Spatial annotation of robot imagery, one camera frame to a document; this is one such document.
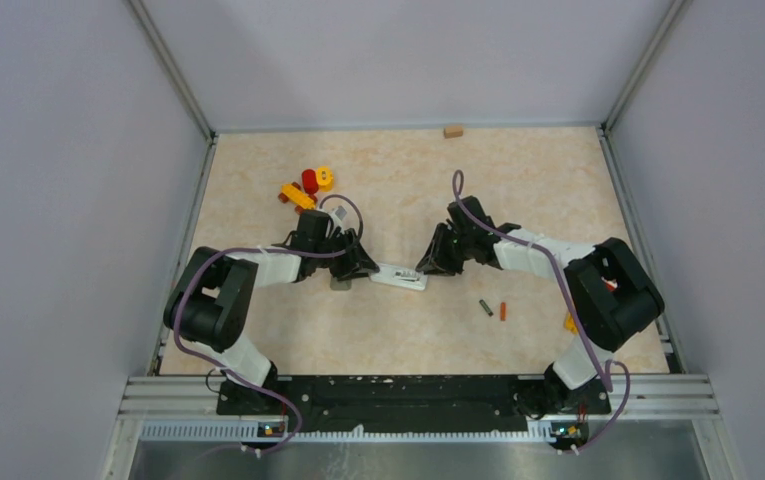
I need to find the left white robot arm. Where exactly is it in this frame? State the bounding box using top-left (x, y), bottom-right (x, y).
top-left (163, 210), bottom-right (380, 414)

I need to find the yellow round toy brick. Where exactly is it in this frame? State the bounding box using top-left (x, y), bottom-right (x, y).
top-left (315, 166), bottom-right (335, 192)

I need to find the dark green AA battery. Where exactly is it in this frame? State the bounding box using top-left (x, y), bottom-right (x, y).
top-left (478, 299), bottom-right (494, 317)

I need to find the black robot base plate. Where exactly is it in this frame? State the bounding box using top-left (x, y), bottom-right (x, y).
top-left (216, 375), bottom-right (612, 434)

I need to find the yellow toy piece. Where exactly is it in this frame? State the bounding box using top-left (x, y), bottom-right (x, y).
top-left (563, 314), bottom-right (578, 334)

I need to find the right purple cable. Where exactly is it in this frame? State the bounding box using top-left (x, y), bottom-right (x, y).
top-left (451, 170), bottom-right (632, 452)

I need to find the grey remote battery cover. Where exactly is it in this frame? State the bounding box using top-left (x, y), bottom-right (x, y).
top-left (330, 278), bottom-right (352, 291)

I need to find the yellow toy car brick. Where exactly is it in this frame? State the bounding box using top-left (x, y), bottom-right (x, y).
top-left (278, 182), bottom-right (317, 214)

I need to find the small wooden block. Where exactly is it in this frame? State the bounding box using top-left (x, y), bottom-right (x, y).
top-left (443, 125), bottom-right (464, 139)

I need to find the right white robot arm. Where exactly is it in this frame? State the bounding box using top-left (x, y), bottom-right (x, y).
top-left (416, 196), bottom-right (665, 412)

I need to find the white remote control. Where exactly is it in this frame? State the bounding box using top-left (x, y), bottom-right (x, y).
top-left (369, 263), bottom-right (428, 291)

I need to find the grey slotted cable duct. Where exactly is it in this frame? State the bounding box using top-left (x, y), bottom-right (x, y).
top-left (140, 420), bottom-right (556, 443)

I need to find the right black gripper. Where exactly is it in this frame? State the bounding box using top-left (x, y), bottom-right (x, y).
top-left (417, 223), bottom-right (473, 277)

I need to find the red toy cylinder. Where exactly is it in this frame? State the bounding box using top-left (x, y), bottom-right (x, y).
top-left (301, 169), bottom-right (319, 195)

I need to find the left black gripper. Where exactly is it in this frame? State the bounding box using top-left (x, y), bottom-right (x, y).
top-left (313, 227), bottom-right (378, 280)

